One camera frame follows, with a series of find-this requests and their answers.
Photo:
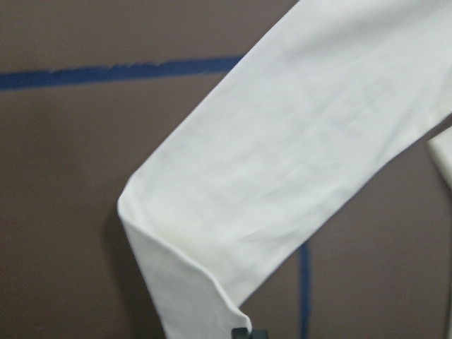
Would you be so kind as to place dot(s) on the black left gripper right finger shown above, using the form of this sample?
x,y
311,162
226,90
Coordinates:
x,y
258,334

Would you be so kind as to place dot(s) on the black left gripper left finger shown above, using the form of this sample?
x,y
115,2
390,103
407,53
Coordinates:
x,y
239,333

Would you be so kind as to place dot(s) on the cream long-sleeve cat shirt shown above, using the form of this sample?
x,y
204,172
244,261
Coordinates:
x,y
329,95

